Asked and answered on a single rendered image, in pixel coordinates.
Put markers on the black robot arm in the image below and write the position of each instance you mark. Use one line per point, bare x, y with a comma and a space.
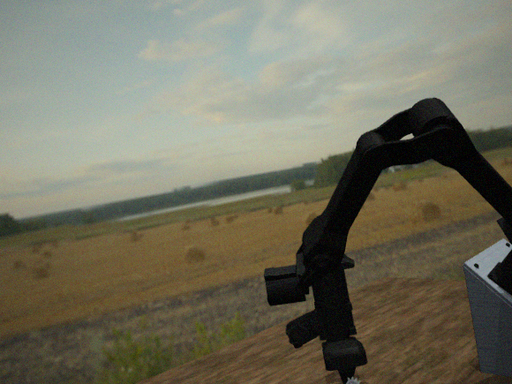
321, 260

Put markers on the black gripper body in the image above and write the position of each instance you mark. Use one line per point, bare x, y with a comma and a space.
342, 350

